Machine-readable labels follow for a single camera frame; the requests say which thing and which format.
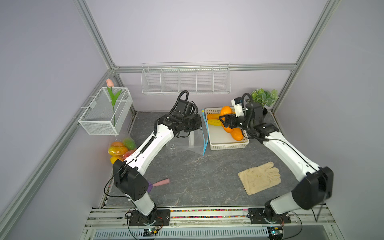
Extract orange mango top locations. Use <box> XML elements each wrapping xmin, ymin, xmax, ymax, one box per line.
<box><xmin>231</xmin><ymin>128</ymin><xmax>244</xmax><ymax>141</ymax></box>

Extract small yellow mango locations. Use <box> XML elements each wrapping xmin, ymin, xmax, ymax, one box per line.
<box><xmin>208</xmin><ymin>119</ymin><xmax>222</xmax><ymax>127</ymax></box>

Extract orange wrinkled small mango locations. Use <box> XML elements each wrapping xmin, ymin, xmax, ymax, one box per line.
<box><xmin>207</xmin><ymin>114</ymin><xmax>221</xmax><ymax>120</ymax></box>

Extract spare clear zip-top bag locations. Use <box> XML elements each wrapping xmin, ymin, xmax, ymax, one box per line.
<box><xmin>166</xmin><ymin>111</ymin><xmax>209</xmax><ymax>156</ymax></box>

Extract green mango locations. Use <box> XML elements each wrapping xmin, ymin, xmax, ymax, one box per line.
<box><xmin>123</xmin><ymin>138</ymin><xmax>137</xmax><ymax>151</ymax></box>

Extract red yellow mango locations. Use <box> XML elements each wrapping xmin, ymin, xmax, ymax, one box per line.
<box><xmin>122</xmin><ymin>150</ymin><xmax>136</xmax><ymax>160</ymax></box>

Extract clear zip-top bag blue zipper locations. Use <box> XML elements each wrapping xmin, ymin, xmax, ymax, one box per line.
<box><xmin>108</xmin><ymin>134</ymin><xmax>137</xmax><ymax>164</ymax></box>

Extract large orange mango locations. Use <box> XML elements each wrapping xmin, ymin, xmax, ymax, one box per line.
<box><xmin>111</xmin><ymin>142</ymin><xmax>125</xmax><ymax>147</ymax></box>

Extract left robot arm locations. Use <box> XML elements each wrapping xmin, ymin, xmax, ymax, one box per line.
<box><xmin>113</xmin><ymin>100</ymin><xmax>202</xmax><ymax>217</ymax></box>

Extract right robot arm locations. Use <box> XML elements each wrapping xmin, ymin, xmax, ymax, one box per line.
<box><xmin>219</xmin><ymin>99</ymin><xmax>334</xmax><ymax>221</ymax></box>

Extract green artificial plant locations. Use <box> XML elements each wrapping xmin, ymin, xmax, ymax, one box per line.
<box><xmin>251</xmin><ymin>89</ymin><xmax>279</xmax><ymax>108</ymax></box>

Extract white perforated plastic basket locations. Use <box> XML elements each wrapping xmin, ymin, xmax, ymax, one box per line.
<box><xmin>208</xmin><ymin>124</ymin><xmax>250</xmax><ymax>151</ymax></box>

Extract beige work glove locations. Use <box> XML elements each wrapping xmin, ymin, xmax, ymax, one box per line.
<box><xmin>238</xmin><ymin>162</ymin><xmax>281</xmax><ymax>196</ymax></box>

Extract purple pink scoop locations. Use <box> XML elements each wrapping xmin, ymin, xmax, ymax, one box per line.
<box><xmin>147</xmin><ymin>179</ymin><xmax>171</xmax><ymax>193</ymax></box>

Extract pink artificial tulip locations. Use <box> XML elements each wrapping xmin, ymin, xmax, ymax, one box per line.
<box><xmin>106</xmin><ymin>79</ymin><xmax>122</xmax><ymax>126</ymax></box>

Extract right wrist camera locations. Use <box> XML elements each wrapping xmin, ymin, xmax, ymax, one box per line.
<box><xmin>231</xmin><ymin>97</ymin><xmax>244</xmax><ymax>118</ymax></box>

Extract white wire wall shelf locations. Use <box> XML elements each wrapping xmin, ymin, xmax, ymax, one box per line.
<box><xmin>141</xmin><ymin>62</ymin><xmax>232</xmax><ymax>95</ymax></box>

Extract white mesh wall basket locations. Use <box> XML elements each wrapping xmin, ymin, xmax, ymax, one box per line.
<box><xmin>78</xmin><ymin>87</ymin><xmax>133</xmax><ymax>136</ymax></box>

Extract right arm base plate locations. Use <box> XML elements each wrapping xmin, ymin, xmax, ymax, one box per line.
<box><xmin>247</xmin><ymin>208</ymin><xmax>291</xmax><ymax>225</ymax></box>

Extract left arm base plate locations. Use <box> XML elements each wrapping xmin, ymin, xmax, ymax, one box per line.
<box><xmin>128</xmin><ymin>209</ymin><xmax>171</xmax><ymax>227</ymax></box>

